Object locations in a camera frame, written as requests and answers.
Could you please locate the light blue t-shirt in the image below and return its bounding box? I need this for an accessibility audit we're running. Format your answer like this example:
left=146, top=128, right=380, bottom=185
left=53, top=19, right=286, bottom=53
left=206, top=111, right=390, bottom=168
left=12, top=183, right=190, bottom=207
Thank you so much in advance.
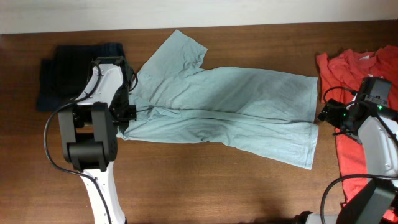
left=118, top=30, right=318, bottom=169

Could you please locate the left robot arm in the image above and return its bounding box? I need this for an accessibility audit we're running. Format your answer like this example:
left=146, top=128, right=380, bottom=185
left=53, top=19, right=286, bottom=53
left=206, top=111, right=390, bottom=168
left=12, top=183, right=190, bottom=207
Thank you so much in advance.
left=58, top=56, right=136, bottom=223

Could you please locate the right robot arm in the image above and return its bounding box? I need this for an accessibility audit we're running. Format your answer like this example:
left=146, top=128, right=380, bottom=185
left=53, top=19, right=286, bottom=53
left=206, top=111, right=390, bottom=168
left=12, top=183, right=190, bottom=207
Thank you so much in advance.
left=292, top=77, right=397, bottom=224

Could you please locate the red t-shirt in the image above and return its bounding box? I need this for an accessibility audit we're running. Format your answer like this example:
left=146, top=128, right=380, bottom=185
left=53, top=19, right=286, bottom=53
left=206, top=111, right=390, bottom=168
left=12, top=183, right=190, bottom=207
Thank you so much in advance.
left=317, top=45, right=397, bottom=223

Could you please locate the folded dark navy garment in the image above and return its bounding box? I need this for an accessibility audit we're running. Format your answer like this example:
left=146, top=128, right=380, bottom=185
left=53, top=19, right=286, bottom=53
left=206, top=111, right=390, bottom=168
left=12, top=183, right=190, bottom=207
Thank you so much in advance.
left=36, top=42, right=125, bottom=111

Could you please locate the right black camera cable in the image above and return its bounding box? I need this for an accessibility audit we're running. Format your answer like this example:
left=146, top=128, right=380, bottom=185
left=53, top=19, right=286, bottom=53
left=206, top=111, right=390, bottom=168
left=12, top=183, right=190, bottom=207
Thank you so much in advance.
left=319, top=85, right=398, bottom=224

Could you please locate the black camera cable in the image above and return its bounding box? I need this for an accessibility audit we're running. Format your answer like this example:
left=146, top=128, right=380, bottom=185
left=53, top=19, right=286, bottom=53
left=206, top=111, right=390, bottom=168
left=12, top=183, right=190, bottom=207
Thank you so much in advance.
left=319, top=85, right=398, bottom=224
left=43, top=60, right=139, bottom=224

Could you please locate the left black camera cable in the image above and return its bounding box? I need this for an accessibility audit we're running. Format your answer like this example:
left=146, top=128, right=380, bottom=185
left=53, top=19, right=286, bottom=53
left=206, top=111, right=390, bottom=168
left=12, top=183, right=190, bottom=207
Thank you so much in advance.
left=43, top=60, right=139, bottom=224

